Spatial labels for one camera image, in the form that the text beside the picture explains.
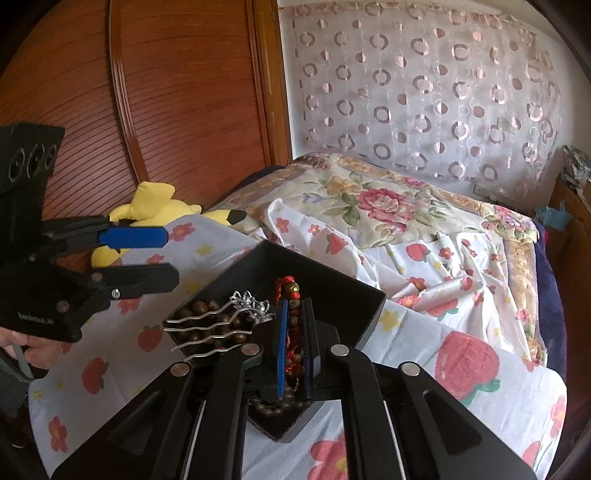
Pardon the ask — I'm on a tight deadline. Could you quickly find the yellow plush toy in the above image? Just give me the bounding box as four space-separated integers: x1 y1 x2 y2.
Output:
90 181 248 269

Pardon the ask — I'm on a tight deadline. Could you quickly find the pile of printed papers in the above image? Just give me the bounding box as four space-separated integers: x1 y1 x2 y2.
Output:
560 145 591 205

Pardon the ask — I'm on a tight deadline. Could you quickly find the dark wooden bead bracelet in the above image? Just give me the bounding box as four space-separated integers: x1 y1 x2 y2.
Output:
177 299 254 357

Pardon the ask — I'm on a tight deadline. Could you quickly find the person's left hand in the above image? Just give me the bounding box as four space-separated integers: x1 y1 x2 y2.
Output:
0 327 62 370

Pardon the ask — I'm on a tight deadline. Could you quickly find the red bead bracelet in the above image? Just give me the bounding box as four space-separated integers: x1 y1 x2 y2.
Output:
250 275 312 415

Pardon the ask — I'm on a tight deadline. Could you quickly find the floral quilt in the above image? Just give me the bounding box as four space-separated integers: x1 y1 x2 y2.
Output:
208 151 553 371

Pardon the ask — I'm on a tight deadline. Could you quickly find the silver hair comb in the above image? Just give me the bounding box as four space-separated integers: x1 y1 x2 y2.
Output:
161 290 279 355

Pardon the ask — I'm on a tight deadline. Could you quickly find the wooden wardrobe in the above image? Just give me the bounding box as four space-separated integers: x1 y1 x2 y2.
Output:
0 0 293 274

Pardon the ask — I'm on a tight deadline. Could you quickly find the teal cloth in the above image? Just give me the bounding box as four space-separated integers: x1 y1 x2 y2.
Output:
534 203 574 232

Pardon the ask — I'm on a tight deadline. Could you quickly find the navy blue blanket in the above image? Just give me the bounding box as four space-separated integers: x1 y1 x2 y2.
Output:
534 225 563 376

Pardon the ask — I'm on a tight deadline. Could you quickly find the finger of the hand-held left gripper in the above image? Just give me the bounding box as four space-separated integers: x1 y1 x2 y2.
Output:
58 263 180 319
46 215 169 254

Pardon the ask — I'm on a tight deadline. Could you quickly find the black square box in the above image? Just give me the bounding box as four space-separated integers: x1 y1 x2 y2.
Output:
164 240 387 444

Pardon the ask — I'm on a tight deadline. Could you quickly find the circle patterned sheer curtain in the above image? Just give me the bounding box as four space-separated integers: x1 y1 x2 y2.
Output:
276 0 568 205

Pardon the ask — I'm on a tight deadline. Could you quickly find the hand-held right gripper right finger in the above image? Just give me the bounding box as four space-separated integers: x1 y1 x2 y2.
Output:
302 298 539 480

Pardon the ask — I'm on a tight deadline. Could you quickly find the wooden side cabinet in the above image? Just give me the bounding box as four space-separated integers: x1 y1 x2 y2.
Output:
549 178 591 416

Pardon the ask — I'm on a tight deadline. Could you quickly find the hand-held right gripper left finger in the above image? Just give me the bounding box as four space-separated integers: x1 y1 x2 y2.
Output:
50 299 291 480

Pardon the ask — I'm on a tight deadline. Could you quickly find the strawberry flower print bedsheet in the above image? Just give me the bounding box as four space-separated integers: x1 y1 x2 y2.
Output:
27 198 570 480

